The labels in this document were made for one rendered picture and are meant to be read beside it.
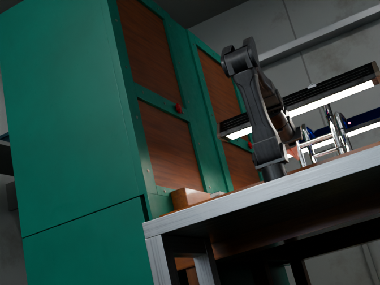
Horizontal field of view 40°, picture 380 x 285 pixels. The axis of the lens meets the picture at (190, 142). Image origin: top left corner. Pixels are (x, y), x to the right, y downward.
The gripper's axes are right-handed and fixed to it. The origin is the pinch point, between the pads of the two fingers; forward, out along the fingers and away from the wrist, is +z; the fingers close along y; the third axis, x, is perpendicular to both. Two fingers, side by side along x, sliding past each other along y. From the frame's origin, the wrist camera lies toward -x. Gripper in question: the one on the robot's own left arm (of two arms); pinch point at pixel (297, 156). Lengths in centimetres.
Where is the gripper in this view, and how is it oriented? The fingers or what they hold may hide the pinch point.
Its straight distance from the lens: 178.9
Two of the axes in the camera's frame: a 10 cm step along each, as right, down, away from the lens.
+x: -1.3, 5.7, -8.1
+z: 4.9, 7.5, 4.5
